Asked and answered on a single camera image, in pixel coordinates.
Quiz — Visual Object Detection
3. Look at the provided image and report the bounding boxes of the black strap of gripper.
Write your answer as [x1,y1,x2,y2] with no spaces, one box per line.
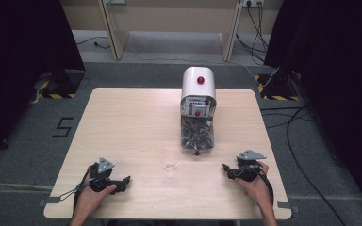
[256,171,275,208]
[58,165,94,226]

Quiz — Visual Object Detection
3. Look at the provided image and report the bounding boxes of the white wall socket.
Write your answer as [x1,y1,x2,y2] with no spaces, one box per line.
[241,0,265,8]

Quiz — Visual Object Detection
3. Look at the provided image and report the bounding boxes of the clear plastic cup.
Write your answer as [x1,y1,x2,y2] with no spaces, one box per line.
[157,148,182,170]

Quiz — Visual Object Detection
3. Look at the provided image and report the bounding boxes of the grey tape piece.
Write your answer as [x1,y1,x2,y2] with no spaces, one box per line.
[276,201,300,215]
[38,196,61,208]

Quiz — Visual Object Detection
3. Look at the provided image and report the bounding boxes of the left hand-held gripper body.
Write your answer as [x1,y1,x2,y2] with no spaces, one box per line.
[88,156,124,194]

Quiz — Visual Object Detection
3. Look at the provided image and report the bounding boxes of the black hanging cables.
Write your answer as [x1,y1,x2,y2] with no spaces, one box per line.
[235,2,271,65]

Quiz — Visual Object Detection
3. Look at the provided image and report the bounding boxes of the stand base with striped tape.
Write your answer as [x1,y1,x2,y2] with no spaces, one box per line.
[27,69,86,106]
[254,73,300,102]

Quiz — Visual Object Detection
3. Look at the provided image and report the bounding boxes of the beige desk frame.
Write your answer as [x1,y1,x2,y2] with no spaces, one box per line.
[97,0,243,62]

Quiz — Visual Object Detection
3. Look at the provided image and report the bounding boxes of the long black floor cables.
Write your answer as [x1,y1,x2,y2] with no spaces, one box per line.
[259,105,348,226]

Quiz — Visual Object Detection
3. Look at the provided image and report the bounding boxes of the person's left hand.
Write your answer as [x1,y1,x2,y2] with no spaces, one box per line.
[74,174,118,215]

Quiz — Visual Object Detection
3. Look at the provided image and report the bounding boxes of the person's right hand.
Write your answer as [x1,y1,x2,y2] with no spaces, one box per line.
[234,160,273,206]

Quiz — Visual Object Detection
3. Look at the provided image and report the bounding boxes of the short black floor cable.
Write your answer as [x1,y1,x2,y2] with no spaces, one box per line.
[75,35,111,51]

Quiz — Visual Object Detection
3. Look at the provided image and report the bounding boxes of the black strap of left gripper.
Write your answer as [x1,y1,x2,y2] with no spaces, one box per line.
[58,165,94,226]

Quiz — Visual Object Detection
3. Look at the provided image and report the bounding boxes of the black strap of right gripper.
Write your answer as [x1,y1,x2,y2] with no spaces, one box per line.
[256,171,275,208]

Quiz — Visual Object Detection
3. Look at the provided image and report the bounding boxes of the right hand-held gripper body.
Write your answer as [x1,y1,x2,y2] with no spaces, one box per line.
[231,149,268,183]

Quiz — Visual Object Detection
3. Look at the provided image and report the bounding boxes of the white dispenser with red knobs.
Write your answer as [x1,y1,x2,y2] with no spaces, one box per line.
[179,66,218,157]

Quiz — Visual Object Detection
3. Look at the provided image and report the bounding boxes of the black curtain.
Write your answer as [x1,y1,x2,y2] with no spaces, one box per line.
[0,0,87,168]
[263,0,362,219]

